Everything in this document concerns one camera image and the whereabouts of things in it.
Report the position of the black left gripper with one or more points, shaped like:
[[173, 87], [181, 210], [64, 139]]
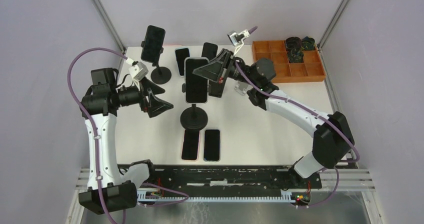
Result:
[[156, 106]]

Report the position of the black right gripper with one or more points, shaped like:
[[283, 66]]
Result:
[[218, 69]]

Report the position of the black phone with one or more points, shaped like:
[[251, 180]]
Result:
[[153, 44], [209, 50], [196, 87]]

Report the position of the tall black phone stand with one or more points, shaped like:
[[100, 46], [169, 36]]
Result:
[[161, 74], [195, 118]]

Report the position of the clear case phone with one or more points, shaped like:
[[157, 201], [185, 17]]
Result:
[[212, 145]]

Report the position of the pink case phone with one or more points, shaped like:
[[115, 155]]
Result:
[[190, 146]]

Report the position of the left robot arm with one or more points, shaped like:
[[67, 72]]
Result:
[[107, 189]]

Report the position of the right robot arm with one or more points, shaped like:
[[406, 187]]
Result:
[[331, 133]]

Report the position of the black phone on round stand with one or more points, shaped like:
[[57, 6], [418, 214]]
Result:
[[209, 50]]

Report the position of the silver metal phone stand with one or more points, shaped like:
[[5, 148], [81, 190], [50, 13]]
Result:
[[241, 88]]

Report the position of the white case phone lying flat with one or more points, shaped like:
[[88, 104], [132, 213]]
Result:
[[181, 54]]

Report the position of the black phone on tall stand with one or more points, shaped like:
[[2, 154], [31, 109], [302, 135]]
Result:
[[153, 44]]

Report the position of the wooden compartment tray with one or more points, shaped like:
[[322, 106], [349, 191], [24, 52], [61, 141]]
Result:
[[310, 70]]

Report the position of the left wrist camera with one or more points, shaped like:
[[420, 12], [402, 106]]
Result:
[[137, 69]]

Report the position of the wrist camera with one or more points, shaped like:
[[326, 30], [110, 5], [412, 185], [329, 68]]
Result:
[[137, 69], [237, 38]]

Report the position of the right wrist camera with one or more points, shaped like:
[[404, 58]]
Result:
[[237, 38]]

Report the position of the black mounting base plate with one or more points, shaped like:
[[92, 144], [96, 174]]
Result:
[[230, 181]]

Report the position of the white slotted cable duct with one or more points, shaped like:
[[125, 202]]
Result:
[[144, 196]]

